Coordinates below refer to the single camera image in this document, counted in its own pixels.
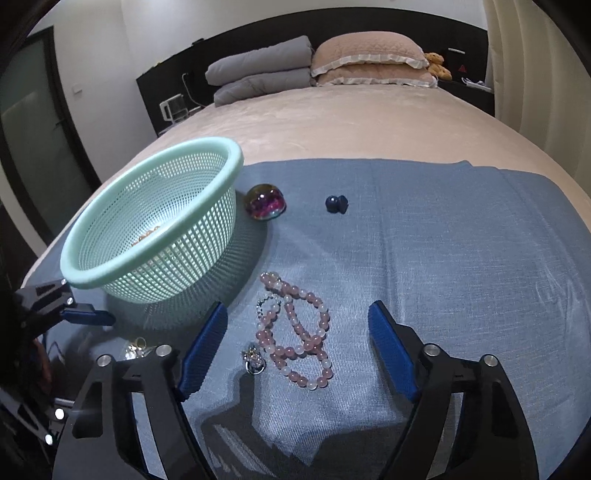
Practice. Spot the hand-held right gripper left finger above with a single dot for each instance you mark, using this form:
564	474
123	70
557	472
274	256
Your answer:
205	351

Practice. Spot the mint green plastic basket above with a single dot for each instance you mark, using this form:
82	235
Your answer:
194	230

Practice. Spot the gold jewelry piece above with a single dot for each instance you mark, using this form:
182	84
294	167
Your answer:
145	236

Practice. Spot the white paper items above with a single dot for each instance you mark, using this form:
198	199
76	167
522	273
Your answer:
475	83

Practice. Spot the dark blue bead ornament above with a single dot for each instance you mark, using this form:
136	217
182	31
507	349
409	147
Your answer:
334	204

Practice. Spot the iridescent glass dome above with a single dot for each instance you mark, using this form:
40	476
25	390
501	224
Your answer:
265	203

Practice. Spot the black nightstand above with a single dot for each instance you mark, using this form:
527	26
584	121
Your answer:
471	97

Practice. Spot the beige curtain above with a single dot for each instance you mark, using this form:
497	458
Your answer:
540	83

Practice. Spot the dark framed glass door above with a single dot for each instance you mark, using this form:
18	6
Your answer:
37	138

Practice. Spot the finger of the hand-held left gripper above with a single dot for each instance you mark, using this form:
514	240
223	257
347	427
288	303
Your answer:
87	316

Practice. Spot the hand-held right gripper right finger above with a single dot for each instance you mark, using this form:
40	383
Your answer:
390	351

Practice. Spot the bed with beige blanket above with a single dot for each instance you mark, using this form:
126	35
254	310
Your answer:
346	124

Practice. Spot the black headboard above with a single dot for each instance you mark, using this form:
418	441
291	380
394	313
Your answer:
369	21

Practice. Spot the pink ruffled pillow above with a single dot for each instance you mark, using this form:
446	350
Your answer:
378	78
369	50

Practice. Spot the silver charm pendant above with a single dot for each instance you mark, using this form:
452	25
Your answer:
253	361

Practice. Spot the brown teddy bear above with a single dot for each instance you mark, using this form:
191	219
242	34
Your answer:
437	64

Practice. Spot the blue cloth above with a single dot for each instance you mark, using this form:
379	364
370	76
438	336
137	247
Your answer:
438	254

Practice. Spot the grey folded quilt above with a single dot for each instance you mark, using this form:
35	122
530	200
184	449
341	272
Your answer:
263	87
258	57

